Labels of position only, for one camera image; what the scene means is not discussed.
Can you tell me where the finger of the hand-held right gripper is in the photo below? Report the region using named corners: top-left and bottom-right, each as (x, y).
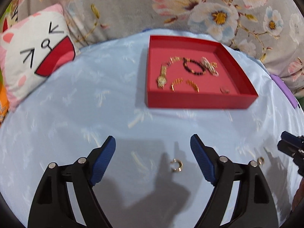
top-left (281, 131), bottom-right (304, 149)
top-left (277, 140), bottom-right (300, 158)

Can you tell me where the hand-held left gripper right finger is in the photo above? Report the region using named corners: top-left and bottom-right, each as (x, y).
top-left (191, 134), bottom-right (279, 228)

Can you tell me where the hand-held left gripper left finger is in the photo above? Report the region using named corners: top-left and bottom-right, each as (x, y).
top-left (28, 136), bottom-right (116, 228)

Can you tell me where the red cardboard box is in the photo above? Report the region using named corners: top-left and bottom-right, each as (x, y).
top-left (145, 35), bottom-right (259, 110)

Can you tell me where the wide gold chain bracelet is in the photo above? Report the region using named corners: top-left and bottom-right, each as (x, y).
top-left (170, 77), bottom-right (199, 93)

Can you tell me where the black bead bracelet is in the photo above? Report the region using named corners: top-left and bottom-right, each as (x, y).
top-left (182, 58), bottom-right (207, 76)

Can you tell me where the gold wristwatch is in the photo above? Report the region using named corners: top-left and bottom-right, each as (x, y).
top-left (155, 56), bottom-right (183, 89)

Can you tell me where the white pearl bracelet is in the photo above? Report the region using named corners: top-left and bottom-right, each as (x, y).
top-left (201, 57), bottom-right (219, 77)

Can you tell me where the purple flat object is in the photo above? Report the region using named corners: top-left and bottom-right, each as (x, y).
top-left (270, 74), bottom-right (298, 108)

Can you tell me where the light blue palm print sheet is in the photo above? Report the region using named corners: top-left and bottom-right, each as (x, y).
top-left (0, 28), bottom-right (304, 228)

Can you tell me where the colourful cartoon cloth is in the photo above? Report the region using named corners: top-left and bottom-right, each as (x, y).
top-left (0, 3), bottom-right (11, 127)

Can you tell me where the white cat face pillow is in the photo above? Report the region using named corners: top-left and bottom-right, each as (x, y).
top-left (0, 3), bottom-right (76, 112)

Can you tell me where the grey floral blanket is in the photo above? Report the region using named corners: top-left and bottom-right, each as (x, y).
top-left (13, 0), bottom-right (304, 98)

